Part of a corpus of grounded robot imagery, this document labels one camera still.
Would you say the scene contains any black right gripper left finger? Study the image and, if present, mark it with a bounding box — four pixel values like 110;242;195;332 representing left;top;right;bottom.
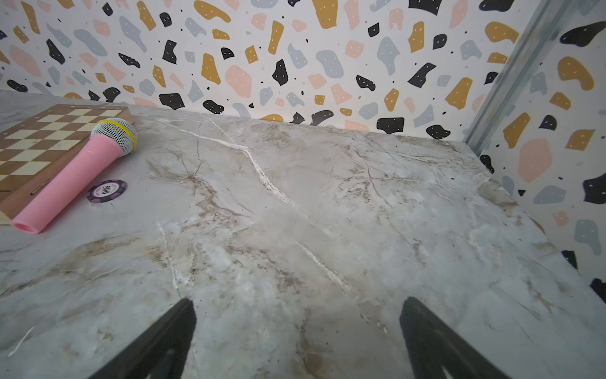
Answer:
91;298;197;378

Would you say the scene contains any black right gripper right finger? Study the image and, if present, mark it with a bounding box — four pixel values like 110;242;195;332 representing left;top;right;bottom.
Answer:
399;297;507;378

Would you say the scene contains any purple poker chip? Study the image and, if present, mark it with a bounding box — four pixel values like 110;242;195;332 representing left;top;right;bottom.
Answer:
87;179;128;204

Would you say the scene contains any pink toy microphone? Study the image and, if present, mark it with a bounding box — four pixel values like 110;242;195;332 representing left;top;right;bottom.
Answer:
11;118;137;234

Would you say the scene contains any wooden chessboard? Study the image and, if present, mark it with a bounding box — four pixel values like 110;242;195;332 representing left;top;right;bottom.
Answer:
1;104;134;225

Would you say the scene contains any right metal corner post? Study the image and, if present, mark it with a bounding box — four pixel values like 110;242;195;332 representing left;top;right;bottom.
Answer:
464;0;579;156

